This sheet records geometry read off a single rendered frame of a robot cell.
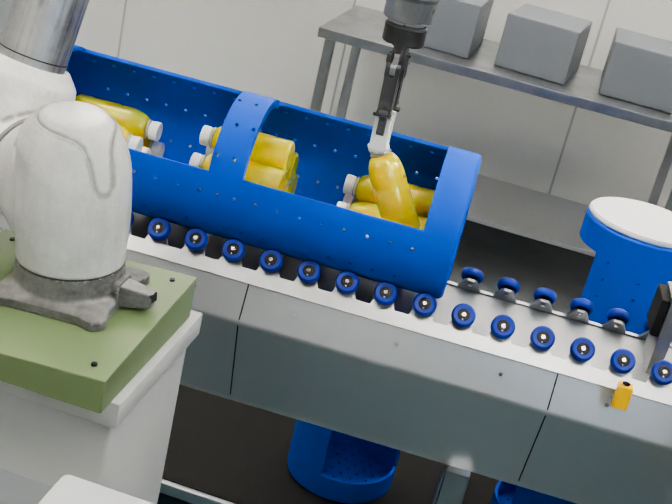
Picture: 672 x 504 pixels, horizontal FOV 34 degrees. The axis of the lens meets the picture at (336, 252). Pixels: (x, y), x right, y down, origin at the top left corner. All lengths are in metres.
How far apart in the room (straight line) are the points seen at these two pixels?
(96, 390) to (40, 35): 0.53
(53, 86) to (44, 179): 0.20
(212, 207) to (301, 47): 3.52
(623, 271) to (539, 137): 2.89
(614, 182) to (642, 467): 3.40
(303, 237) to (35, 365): 0.70
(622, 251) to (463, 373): 0.64
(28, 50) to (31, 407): 0.51
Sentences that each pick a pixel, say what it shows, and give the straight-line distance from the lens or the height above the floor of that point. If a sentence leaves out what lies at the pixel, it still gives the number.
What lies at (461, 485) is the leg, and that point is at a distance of 2.24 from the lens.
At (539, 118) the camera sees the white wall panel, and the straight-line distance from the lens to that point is 5.40.
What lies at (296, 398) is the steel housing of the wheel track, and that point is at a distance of 2.21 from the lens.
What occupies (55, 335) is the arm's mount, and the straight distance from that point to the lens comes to 1.54.
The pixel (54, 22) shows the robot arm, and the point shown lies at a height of 1.41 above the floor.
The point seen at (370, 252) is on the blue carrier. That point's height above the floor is 1.05.
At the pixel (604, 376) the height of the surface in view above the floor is 0.93.
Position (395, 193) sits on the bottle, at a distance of 2.01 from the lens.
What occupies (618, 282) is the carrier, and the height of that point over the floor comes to 0.92.
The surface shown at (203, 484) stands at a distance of 2.84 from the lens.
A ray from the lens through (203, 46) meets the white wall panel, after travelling 5.68.
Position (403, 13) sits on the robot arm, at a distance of 1.92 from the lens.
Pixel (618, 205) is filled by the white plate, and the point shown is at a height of 1.04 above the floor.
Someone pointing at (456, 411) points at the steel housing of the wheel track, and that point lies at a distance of 2.12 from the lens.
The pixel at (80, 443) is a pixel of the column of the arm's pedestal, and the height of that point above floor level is 0.91.
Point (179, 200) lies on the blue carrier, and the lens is 2.06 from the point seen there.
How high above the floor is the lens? 1.80
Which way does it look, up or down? 22 degrees down
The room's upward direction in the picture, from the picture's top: 13 degrees clockwise
